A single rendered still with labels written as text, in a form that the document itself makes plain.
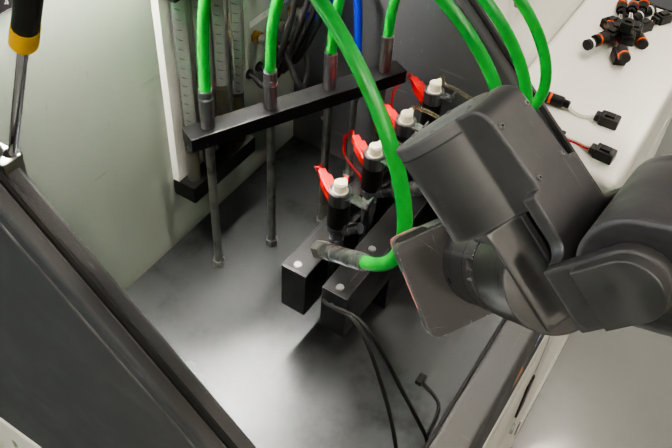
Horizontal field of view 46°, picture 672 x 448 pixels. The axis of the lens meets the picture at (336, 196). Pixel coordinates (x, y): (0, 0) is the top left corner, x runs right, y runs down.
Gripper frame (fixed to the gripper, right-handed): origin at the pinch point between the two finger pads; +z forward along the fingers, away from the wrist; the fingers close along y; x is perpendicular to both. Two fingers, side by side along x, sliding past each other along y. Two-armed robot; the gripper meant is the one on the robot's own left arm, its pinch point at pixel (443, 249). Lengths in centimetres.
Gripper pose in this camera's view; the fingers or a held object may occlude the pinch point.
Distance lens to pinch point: 60.4
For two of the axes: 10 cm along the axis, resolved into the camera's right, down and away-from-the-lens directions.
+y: -9.1, 3.9, -1.4
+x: 3.9, 9.2, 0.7
